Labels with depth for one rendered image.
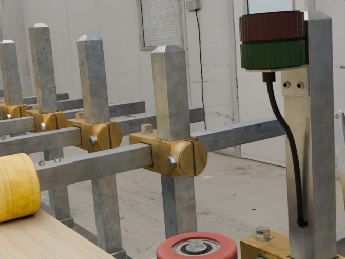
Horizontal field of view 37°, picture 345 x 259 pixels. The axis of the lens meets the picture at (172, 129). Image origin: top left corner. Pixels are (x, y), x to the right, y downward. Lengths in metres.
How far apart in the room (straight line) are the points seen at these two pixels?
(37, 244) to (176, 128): 0.25
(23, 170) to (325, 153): 0.35
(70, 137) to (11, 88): 0.46
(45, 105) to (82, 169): 0.48
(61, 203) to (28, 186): 0.56
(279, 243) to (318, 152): 0.14
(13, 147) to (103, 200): 0.19
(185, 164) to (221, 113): 4.15
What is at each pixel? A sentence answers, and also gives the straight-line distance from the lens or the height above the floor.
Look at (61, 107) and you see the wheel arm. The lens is 1.49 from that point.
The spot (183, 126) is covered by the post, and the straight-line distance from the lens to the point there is 0.72.
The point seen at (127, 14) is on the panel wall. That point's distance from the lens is 6.18.
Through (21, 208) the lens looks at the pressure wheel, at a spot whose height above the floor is 0.92.
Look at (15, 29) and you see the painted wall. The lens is 9.62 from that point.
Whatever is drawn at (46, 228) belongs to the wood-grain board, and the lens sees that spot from 0.63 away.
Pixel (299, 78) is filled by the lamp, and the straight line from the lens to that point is 0.51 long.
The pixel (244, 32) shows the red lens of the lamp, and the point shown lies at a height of 1.11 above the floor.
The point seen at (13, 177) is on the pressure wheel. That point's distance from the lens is 0.65.
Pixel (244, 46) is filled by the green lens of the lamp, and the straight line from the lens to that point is 0.48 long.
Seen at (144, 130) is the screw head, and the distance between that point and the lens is 0.79.
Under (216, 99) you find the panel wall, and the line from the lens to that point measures 4.87.
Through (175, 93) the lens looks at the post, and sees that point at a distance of 0.71.
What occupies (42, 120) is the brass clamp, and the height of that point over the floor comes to 0.96.
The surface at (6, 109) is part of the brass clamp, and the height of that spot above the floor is 0.96.
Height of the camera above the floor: 1.11
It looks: 10 degrees down
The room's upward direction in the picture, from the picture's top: 4 degrees counter-clockwise
